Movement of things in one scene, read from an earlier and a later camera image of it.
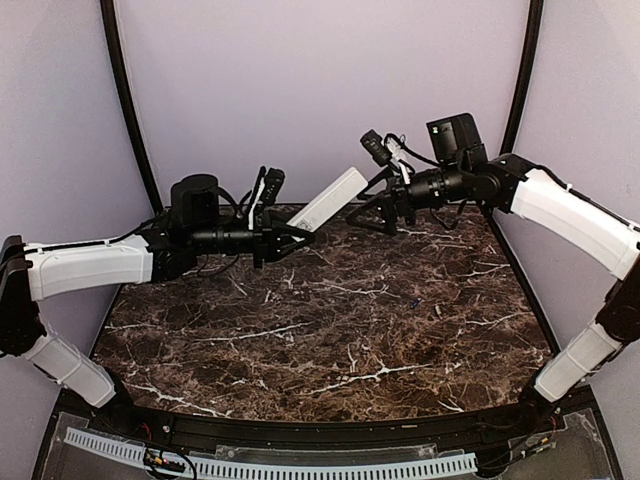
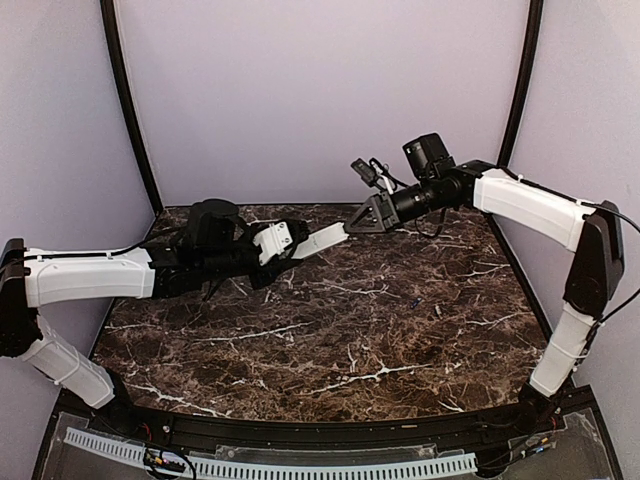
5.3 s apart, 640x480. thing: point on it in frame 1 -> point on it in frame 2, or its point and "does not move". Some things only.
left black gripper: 268,239 -> 277,266
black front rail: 379,435 does not move
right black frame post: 530,76 does not move
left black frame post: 108,18 does not move
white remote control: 329,200 -> 321,239
